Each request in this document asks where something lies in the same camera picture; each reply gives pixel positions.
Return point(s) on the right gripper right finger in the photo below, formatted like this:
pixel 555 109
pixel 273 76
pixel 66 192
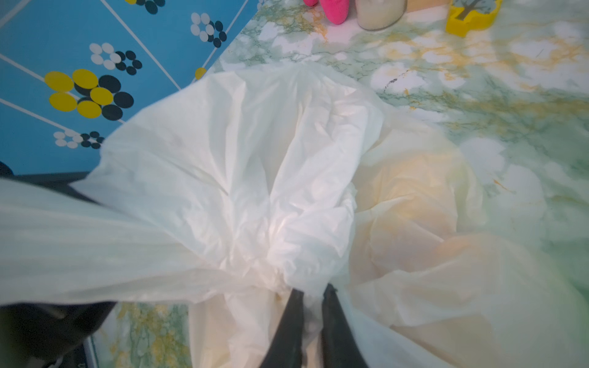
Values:
pixel 338 347

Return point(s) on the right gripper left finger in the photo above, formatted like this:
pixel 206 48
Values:
pixel 285 350

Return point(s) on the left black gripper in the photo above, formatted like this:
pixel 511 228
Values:
pixel 40 334

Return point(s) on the translucent white plastic bag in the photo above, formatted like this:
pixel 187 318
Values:
pixel 231 193

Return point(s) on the glass jar black lid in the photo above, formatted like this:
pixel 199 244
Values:
pixel 373 15

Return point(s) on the pink green plush toy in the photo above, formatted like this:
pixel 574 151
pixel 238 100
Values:
pixel 336 11

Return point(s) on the yellow tree shaped block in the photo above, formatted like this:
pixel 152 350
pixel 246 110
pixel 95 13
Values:
pixel 471 15

